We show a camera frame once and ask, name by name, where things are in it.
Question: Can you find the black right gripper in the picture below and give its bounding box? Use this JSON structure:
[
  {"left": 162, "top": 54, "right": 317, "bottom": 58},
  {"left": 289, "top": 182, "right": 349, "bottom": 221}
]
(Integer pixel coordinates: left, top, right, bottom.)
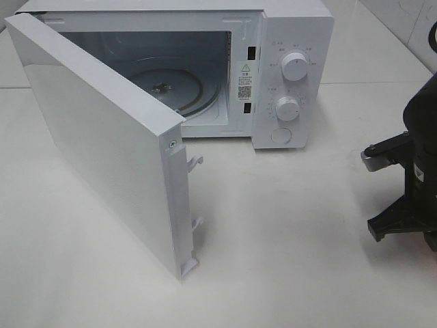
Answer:
[{"left": 367, "top": 136, "right": 436, "bottom": 242}]

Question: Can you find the round white door button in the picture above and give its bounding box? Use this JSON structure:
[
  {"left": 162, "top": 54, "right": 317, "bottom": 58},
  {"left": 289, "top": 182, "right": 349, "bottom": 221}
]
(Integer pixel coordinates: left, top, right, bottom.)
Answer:
[{"left": 270, "top": 128, "right": 292, "bottom": 145}]

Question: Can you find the white microwave door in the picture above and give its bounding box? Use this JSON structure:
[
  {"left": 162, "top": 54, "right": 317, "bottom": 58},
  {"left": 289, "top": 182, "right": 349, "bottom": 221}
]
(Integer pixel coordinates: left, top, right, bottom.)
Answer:
[{"left": 5, "top": 14, "right": 203, "bottom": 279}]

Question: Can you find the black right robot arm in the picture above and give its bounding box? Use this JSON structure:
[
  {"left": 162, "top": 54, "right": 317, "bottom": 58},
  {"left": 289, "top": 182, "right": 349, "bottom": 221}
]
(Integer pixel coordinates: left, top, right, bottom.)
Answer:
[{"left": 361, "top": 76, "right": 436, "bottom": 251}]

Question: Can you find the lower white microwave knob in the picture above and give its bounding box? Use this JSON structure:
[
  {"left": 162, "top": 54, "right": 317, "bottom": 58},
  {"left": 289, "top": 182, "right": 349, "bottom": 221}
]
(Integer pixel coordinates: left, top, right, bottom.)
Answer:
[{"left": 275, "top": 96, "right": 300, "bottom": 122}]

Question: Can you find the white microwave knob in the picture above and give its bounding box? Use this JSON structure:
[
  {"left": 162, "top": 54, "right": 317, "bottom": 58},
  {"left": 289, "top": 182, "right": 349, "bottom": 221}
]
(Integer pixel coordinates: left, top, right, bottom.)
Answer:
[
  {"left": 281, "top": 51, "right": 309, "bottom": 81},
  {"left": 275, "top": 96, "right": 300, "bottom": 122}
]

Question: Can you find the upper white microwave knob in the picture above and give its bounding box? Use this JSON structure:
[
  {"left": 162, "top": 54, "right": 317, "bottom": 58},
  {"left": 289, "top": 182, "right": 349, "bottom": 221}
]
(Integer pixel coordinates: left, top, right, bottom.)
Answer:
[{"left": 281, "top": 51, "right": 309, "bottom": 81}]

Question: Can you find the white microwave oven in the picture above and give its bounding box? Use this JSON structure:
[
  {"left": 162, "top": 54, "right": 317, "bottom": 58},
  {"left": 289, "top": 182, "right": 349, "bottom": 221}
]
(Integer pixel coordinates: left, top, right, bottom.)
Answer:
[{"left": 13, "top": 1, "right": 334, "bottom": 149}]

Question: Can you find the white warning label sticker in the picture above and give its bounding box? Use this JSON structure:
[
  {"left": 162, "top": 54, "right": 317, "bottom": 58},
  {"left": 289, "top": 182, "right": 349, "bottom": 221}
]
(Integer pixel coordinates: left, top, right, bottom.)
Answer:
[{"left": 236, "top": 61, "right": 257, "bottom": 101}]

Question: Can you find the glass microwave turntable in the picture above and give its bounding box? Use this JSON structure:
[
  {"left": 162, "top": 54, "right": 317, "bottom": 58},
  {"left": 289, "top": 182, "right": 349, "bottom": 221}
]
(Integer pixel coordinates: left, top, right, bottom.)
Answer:
[{"left": 129, "top": 68, "right": 208, "bottom": 115}]

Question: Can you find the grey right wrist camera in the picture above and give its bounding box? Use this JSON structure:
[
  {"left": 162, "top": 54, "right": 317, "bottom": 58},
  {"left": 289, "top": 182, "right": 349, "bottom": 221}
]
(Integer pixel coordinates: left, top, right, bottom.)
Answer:
[{"left": 361, "top": 131, "right": 414, "bottom": 172}]

